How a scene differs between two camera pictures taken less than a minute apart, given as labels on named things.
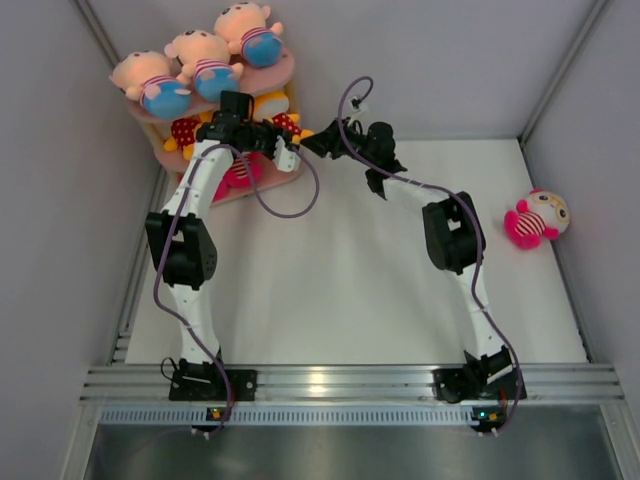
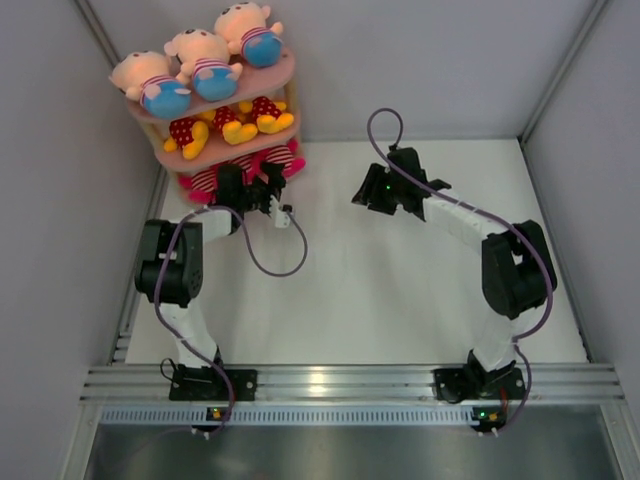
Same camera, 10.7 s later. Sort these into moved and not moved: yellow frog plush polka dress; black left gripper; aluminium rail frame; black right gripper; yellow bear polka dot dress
Moved: yellow bear polka dot dress; yellow frog plush polka dress; black right gripper; black left gripper
Not moved: aluminium rail frame
